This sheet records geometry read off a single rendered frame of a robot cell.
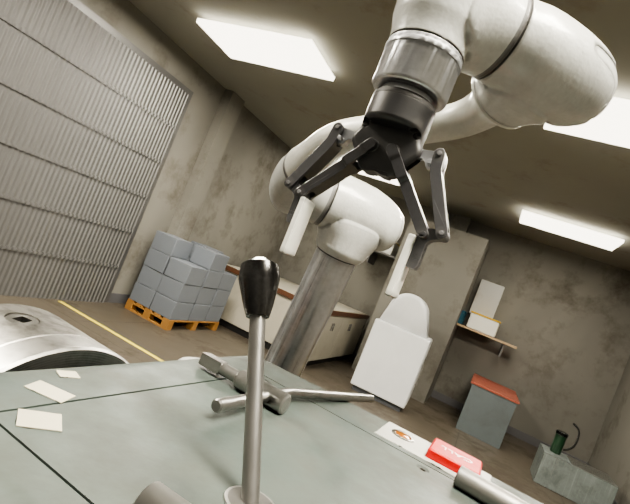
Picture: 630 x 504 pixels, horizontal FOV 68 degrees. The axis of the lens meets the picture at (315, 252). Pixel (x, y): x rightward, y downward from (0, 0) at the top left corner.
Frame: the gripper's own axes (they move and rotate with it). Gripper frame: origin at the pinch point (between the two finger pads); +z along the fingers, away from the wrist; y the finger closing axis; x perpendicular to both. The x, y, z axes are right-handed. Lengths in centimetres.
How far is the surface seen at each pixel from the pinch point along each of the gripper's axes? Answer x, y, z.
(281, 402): 5.1, -1.7, 15.2
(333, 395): -8.6, -2.6, 15.6
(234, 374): 4.6, 4.8, 15.2
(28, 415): 27.4, 5.4, 16.5
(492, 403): -648, -32, 91
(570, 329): -797, -100, -49
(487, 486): -2.4, -22.1, 14.8
